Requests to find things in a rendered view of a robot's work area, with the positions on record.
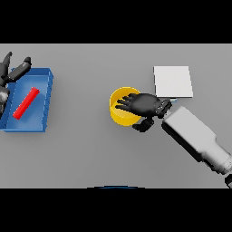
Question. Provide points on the robot left hand dark grey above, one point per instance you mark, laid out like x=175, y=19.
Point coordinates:
x=6, y=72

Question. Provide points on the robot right hand dark grey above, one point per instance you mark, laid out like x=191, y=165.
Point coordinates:
x=145, y=104

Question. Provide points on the robot right arm light grey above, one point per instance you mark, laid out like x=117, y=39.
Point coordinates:
x=193, y=136

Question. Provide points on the yellow bowl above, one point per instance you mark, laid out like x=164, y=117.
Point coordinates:
x=120, y=116

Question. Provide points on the pale square measuring scale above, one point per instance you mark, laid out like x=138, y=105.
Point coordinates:
x=172, y=81

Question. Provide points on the red beaker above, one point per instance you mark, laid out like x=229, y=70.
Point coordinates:
x=26, y=103

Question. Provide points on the blue tray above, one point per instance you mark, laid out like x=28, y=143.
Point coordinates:
x=28, y=101

